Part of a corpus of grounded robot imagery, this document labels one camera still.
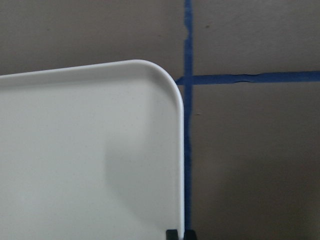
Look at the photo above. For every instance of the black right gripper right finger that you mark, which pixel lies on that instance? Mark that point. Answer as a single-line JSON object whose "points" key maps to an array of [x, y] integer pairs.
{"points": [[190, 234]]}

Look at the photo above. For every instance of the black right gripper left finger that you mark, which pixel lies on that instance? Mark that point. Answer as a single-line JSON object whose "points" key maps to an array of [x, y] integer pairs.
{"points": [[172, 234]]}

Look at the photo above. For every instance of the cream rabbit tray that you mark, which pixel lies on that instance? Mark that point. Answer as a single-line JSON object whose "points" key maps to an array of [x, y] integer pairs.
{"points": [[92, 152]]}

